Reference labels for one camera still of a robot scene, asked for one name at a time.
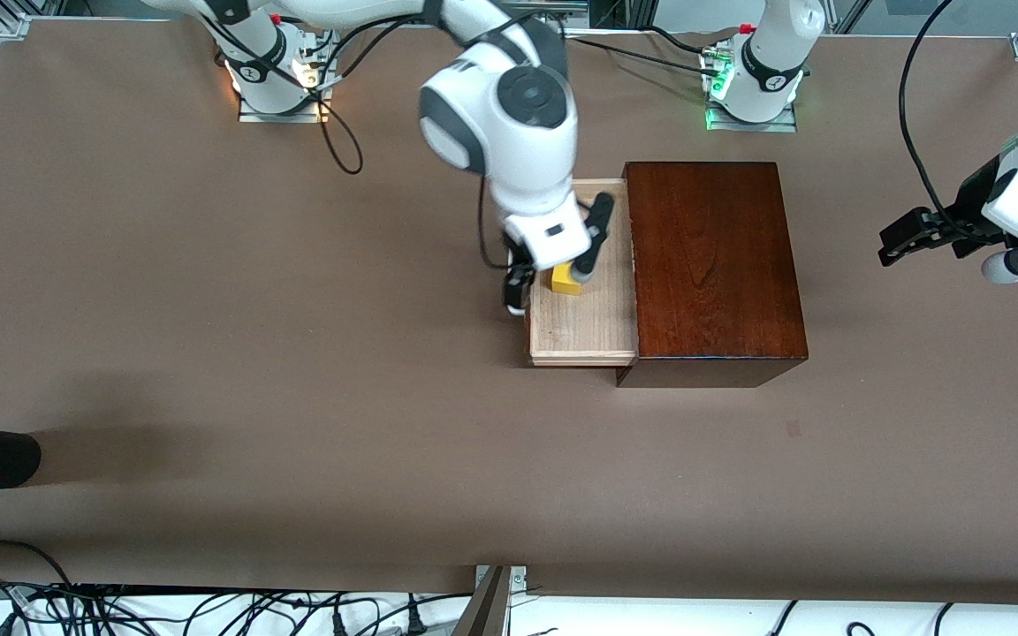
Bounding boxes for wooden drawer with white handle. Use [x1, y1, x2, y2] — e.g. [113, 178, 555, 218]
[509, 179, 638, 367]

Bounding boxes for dark wooden cabinet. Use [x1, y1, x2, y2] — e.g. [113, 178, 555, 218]
[615, 162, 810, 390]

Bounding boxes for paper table cover sheet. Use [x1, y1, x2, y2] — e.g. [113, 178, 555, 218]
[0, 18, 1018, 606]

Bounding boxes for grey metal box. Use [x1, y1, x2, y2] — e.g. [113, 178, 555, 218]
[509, 0, 589, 27]

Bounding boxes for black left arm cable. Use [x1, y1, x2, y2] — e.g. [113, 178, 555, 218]
[900, 0, 996, 244]

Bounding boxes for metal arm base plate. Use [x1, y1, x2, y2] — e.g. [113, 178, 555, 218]
[705, 49, 798, 133]
[238, 53, 333, 123]

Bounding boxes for aluminium bracket with beam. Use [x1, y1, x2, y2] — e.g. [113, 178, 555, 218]
[452, 565, 529, 636]

